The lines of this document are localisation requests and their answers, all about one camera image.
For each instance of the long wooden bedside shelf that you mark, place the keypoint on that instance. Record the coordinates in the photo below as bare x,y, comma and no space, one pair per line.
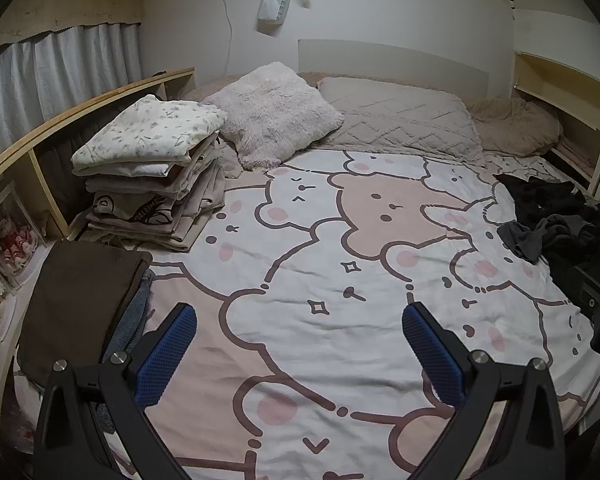
47,195

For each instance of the beige quilted pillow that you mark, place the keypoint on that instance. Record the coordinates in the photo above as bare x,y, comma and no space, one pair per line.
405,115

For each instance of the stack of folded linens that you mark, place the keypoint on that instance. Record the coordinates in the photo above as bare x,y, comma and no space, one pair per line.
145,160

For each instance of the grey curtain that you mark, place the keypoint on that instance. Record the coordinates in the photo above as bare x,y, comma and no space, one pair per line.
55,70

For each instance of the beige fleece blanket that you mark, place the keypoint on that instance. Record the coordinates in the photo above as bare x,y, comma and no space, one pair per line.
515,125

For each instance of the short wooden bedside shelf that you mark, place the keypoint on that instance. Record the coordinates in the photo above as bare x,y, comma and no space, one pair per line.
560,67

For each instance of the brown folded garment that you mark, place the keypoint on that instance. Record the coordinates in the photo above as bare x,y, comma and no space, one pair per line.
80,310

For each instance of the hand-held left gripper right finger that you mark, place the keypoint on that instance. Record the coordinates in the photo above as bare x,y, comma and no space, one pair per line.
430,350

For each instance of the printed bear blanket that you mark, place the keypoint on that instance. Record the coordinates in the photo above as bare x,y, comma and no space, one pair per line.
330,320

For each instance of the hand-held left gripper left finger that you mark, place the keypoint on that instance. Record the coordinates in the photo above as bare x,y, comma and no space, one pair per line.
167,355

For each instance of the floral bed sheet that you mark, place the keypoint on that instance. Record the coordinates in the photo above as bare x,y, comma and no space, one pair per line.
520,162

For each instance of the beige printed valance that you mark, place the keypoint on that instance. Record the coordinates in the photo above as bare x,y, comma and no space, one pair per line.
70,5

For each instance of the black garment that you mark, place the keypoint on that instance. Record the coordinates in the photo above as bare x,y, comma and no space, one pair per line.
540,195

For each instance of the red dress doll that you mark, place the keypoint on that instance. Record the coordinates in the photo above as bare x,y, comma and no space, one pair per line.
15,245

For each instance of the dark grey garment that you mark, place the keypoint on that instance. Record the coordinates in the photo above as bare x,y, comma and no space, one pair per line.
530,240

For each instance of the doll in clear case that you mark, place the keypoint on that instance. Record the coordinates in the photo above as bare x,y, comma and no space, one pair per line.
30,200

